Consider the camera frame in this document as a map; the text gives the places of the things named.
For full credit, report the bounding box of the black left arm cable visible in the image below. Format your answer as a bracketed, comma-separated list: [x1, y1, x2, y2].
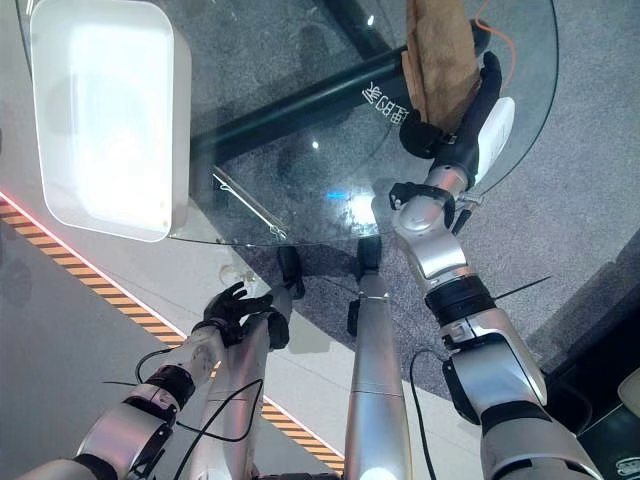
[134, 348, 265, 480]

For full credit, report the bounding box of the white plastic basket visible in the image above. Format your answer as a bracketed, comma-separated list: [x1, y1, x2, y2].
[29, 0, 194, 244]

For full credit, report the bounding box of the dark robot foot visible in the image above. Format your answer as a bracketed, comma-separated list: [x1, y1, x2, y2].
[277, 246, 306, 300]
[354, 236, 384, 275]

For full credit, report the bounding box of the silver left robot leg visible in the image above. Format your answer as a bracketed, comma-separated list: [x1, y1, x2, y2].
[189, 284, 307, 480]

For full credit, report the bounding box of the orange cable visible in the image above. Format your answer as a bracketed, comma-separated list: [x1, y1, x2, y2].
[473, 0, 517, 87]

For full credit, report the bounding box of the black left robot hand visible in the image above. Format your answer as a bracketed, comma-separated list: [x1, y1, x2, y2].
[191, 281, 275, 347]

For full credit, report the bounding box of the dark right robot foot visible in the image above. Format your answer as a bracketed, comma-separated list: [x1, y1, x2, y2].
[354, 236, 384, 275]

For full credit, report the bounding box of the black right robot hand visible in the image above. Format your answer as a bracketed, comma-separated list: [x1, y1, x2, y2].
[398, 50, 517, 182]

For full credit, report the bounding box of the dark left robot foot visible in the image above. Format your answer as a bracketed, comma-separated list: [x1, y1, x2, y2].
[277, 246, 306, 300]

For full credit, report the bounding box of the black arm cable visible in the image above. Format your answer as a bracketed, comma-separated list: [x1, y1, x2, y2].
[134, 348, 265, 480]
[409, 348, 454, 480]

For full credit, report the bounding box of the yellow black hazard tape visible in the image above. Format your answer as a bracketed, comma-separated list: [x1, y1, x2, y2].
[0, 191, 347, 475]

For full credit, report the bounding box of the silver robot leg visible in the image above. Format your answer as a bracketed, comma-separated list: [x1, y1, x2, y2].
[343, 267, 414, 480]
[189, 284, 307, 480]

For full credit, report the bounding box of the silver right robot leg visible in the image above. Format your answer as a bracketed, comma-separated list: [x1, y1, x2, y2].
[343, 267, 414, 480]

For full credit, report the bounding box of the brown cloth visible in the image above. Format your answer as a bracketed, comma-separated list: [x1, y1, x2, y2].
[399, 0, 484, 132]

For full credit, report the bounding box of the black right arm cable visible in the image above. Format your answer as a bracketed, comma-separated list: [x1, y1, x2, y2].
[409, 348, 454, 480]

